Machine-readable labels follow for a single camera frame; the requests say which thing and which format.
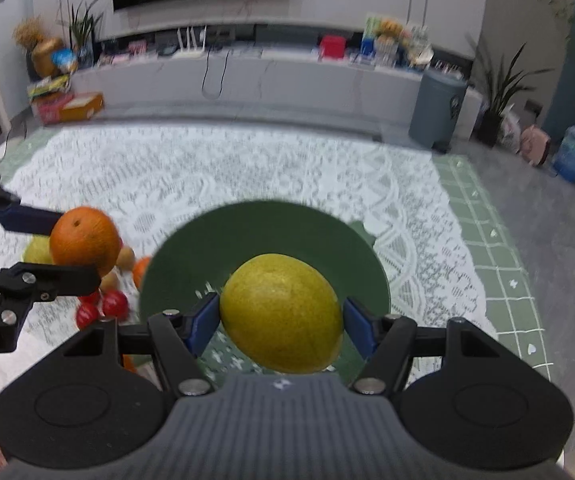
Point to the teddy bear toy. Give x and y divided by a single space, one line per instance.
391 29

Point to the yellow-green pear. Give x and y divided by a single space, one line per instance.
282 314

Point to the red box on console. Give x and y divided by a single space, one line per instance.
332 47

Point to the potted plant by bin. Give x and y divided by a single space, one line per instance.
501 82

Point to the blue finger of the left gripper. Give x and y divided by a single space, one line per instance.
19 218
25 283

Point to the red tomato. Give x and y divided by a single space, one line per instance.
94 298
86 314
115 305

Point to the large orange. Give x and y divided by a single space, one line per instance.
85 236

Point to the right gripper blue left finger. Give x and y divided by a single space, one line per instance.
178 340

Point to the white marble tv console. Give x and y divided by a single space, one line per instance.
259 84

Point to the orange cardboard box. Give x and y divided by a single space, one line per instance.
82 107

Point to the white lace tablecloth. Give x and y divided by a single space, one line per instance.
217 199

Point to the golden vase with dried grass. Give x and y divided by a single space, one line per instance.
38 48

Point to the grey pedal trash bin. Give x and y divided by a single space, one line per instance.
437 110

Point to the brown kiwi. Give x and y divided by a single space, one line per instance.
126 259
109 282

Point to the pink small heater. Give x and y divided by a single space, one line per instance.
534 146

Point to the white wifi router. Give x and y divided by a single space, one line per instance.
191 42

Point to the potted plant left of console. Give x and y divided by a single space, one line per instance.
83 21

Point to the small tangerine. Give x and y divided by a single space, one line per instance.
139 271

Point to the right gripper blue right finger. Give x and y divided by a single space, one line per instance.
385 344

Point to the yellow apple in bowl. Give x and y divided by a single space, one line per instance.
38 250

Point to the green grid table mat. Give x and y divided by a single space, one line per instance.
497 259

